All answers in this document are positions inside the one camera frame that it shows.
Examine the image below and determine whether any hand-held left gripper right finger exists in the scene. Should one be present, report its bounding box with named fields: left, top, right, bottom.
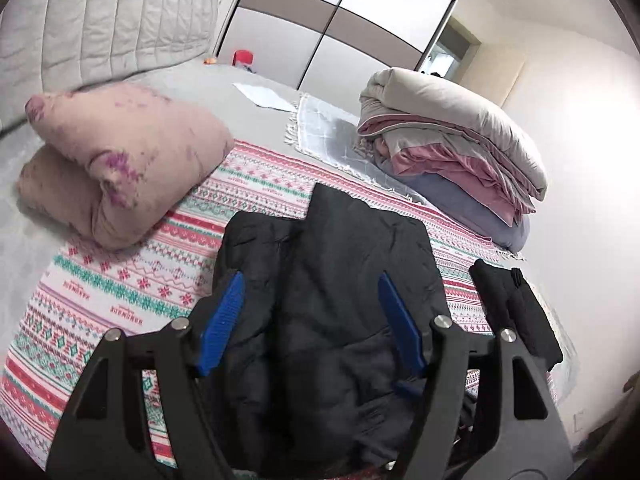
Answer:
left=377, top=272, right=576, bottom=480

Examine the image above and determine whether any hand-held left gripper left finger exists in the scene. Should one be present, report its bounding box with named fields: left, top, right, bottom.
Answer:
left=46, top=270, right=247, bottom=480

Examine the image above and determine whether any black quilted jacket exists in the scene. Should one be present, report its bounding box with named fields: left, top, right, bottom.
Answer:
left=205, top=182, right=481, bottom=476

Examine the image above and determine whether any patterned red green blanket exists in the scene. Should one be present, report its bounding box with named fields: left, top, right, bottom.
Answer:
left=0, top=140, right=506, bottom=466

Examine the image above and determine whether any black folded garment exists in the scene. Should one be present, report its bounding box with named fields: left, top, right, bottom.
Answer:
left=469, top=258, right=564, bottom=372

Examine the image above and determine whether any blue-grey pillow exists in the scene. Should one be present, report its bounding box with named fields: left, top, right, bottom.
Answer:
left=372, top=152, right=531, bottom=253

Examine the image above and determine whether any pink folded blanket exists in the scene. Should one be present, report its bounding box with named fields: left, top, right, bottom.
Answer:
left=375, top=142, right=536, bottom=228

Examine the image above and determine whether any pink floral folded pillow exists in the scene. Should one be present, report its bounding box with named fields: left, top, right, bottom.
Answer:
left=17, top=82, right=236, bottom=251

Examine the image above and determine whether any white fringed cloth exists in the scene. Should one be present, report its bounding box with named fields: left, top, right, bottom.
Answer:
left=284, top=92, right=436, bottom=206

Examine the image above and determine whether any grey folded duvet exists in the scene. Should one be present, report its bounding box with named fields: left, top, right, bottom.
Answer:
left=357, top=67, right=548, bottom=201

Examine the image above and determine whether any white paper sheet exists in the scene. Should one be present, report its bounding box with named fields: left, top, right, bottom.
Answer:
left=233, top=82, right=298, bottom=112

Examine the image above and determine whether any bed with grey sheet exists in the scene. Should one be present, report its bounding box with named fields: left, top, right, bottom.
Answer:
left=0, top=57, right=576, bottom=411

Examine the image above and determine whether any beige door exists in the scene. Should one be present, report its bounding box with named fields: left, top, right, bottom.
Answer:
left=462, top=42, right=527, bottom=108

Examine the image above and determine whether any white sliding-door wardrobe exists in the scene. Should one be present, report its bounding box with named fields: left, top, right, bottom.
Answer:
left=212, top=0, right=471, bottom=106

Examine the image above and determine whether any grey padded headboard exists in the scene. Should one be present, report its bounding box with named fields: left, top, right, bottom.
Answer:
left=0, top=0, right=228, bottom=131

